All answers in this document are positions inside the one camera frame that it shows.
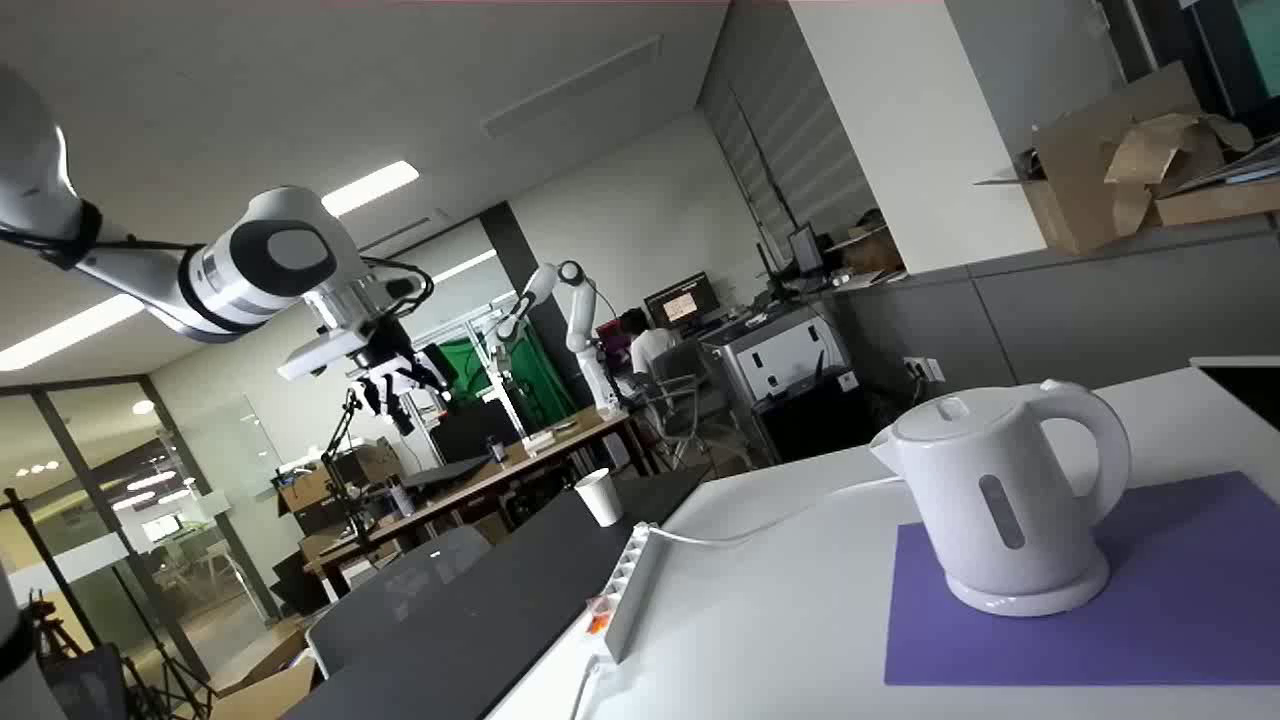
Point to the mesh office chair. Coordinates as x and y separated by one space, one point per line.
695 404

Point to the computer monitor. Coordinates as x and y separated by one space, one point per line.
683 301

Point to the white paper cup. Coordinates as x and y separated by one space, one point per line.
602 497

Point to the person in white shirt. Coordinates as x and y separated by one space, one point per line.
650 346

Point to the long ceiling light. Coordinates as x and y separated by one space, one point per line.
65 333
371 191

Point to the black camera tripod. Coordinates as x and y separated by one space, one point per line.
173 665

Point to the purple mat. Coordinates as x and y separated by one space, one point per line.
1202 601

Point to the wall power socket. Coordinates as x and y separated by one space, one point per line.
927 369

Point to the white electric kettle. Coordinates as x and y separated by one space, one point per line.
1000 506

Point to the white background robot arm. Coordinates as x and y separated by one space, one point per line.
580 326

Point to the wooden desk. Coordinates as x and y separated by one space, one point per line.
532 461

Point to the large cardboard box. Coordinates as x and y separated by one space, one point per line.
1073 184

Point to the white power strip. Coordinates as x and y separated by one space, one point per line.
627 593

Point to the flat cardboard box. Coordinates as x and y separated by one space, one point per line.
1222 202

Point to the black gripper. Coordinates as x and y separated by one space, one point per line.
396 352

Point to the white metal cabinet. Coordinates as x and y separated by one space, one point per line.
787 359

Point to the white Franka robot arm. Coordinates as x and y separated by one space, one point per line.
253 260

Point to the green cloth screen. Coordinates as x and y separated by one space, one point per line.
467 366

